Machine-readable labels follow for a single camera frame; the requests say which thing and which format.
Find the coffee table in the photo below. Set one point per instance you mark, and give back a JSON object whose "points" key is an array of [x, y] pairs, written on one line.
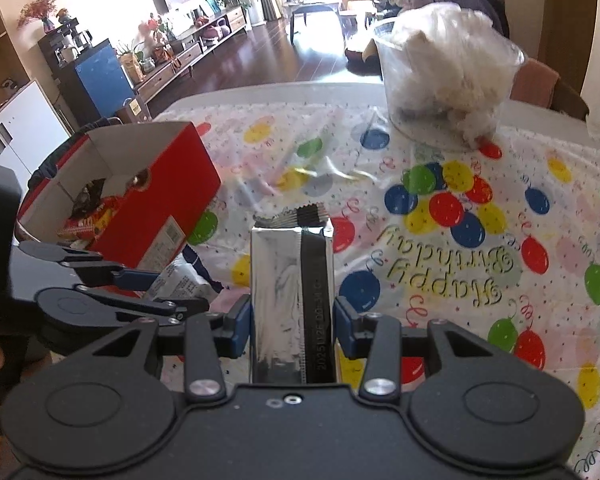
{"points": [[295, 8]]}

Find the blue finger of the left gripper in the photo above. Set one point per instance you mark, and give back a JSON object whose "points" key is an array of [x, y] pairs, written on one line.
{"points": [[132, 279]]}

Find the black cloth on chair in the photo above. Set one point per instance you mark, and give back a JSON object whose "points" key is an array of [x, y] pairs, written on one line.
{"points": [[48, 167]]}

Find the clear tub with plastic bag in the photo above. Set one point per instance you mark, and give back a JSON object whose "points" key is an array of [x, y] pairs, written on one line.
{"points": [[446, 73]]}

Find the long tv console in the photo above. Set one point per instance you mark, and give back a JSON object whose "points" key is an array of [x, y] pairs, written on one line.
{"points": [[190, 48]]}

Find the white blue snack packet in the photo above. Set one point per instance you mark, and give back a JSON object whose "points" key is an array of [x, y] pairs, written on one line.
{"points": [[185, 277]]}

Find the balloon birthday tablecloth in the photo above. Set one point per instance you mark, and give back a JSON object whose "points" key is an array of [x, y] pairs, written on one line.
{"points": [[504, 241]]}

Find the white cupboard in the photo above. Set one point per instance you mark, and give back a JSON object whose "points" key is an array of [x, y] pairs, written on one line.
{"points": [[29, 131]]}

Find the blue front cabinet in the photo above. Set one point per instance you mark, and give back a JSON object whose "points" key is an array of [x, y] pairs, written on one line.
{"points": [[94, 85]]}

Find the silver black snack packet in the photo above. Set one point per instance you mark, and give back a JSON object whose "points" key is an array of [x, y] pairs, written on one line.
{"points": [[292, 285]]}

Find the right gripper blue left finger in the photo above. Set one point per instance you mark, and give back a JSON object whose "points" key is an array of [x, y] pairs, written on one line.
{"points": [[208, 338]]}

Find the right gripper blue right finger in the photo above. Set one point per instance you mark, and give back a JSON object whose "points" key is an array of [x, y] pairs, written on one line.
{"points": [[376, 339]]}

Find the red cardboard box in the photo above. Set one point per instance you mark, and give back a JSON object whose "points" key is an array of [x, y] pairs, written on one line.
{"points": [[161, 176]]}

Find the red checkered snack packet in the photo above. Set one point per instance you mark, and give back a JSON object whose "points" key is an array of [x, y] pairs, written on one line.
{"points": [[90, 224]]}

